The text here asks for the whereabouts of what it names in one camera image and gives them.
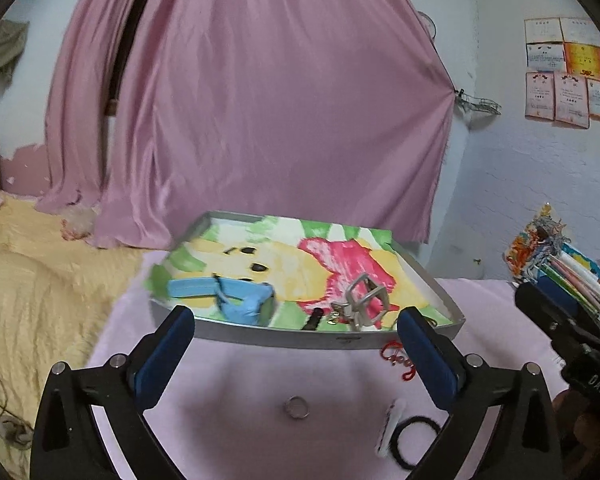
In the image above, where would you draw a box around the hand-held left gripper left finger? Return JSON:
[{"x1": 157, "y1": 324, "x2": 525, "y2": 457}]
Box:
[{"x1": 29, "y1": 305, "x2": 197, "y2": 480}]

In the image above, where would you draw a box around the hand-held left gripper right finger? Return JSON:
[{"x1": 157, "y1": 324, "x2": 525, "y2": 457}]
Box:
[{"x1": 396, "y1": 306, "x2": 565, "y2": 480}]

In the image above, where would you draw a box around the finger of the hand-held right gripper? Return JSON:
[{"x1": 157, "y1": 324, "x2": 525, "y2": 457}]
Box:
[{"x1": 515, "y1": 282, "x2": 600, "y2": 357}]

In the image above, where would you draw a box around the blue smartwatch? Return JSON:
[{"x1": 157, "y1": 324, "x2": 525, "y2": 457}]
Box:
[{"x1": 166, "y1": 275, "x2": 277, "y2": 328}]

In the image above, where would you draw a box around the small silver trinket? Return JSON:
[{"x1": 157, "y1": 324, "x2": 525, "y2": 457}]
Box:
[{"x1": 329, "y1": 301, "x2": 353, "y2": 325}]

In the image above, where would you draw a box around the black small stick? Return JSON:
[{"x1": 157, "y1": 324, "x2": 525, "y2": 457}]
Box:
[{"x1": 302, "y1": 308, "x2": 326, "y2": 333}]

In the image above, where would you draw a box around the colourful cartoon metal tray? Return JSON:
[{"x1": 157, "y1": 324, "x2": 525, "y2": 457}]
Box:
[{"x1": 147, "y1": 210, "x2": 467, "y2": 353}]

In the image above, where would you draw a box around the person's right hand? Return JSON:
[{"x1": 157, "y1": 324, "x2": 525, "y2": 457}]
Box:
[{"x1": 552, "y1": 389, "x2": 600, "y2": 461}]

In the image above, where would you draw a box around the stack of colourful books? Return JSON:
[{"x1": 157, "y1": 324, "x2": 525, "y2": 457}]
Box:
[{"x1": 502, "y1": 204, "x2": 600, "y2": 318}]

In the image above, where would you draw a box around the white hair clip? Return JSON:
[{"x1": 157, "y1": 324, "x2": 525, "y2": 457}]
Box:
[{"x1": 375, "y1": 399, "x2": 407, "y2": 458}]

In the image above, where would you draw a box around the yellow blanket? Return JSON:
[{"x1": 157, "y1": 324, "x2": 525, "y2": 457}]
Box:
[{"x1": 0, "y1": 195, "x2": 153, "y2": 466}]

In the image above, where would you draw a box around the colourful printed cloth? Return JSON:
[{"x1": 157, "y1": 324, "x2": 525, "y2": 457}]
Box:
[{"x1": 147, "y1": 214, "x2": 433, "y2": 333}]

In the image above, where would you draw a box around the pink curtain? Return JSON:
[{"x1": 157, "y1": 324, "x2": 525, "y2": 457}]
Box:
[
  {"x1": 36, "y1": 0, "x2": 151, "y2": 213},
  {"x1": 94, "y1": 0, "x2": 456, "y2": 251}
]

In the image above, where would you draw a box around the olive green cloth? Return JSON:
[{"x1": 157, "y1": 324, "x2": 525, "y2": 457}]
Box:
[{"x1": 0, "y1": 19, "x2": 31, "y2": 78}]

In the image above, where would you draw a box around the red string bracelet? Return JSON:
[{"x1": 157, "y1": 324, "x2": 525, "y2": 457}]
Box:
[{"x1": 378, "y1": 341, "x2": 417, "y2": 381}]

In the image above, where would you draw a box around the black hair tie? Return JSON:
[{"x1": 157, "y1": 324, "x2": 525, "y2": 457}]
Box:
[{"x1": 391, "y1": 415, "x2": 446, "y2": 471}]

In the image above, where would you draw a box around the small silver ring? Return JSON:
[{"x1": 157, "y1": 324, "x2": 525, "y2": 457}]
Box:
[{"x1": 285, "y1": 396, "x2": 312, "y2": 420}]

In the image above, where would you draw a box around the cable bundle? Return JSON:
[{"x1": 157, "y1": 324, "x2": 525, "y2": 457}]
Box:
[{"x1": 0, "y1": 360, "x2": 33, "y2": 446}]

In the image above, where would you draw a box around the wire wall rack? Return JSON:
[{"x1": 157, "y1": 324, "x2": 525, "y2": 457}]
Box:
[{"x1": 455, "y1": 89, "x2": 502, "y2": 117}]

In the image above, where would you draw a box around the group of wall certificates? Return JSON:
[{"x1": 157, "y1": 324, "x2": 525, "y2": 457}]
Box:
[{"x1": 524, "y1": 17, "x2": 600, "y2": 130}]

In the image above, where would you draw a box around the round wall clock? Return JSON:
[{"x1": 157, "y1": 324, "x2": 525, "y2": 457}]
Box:
[{"x1": 417, "y1": 11, "x2": 438, "y2": 40}]

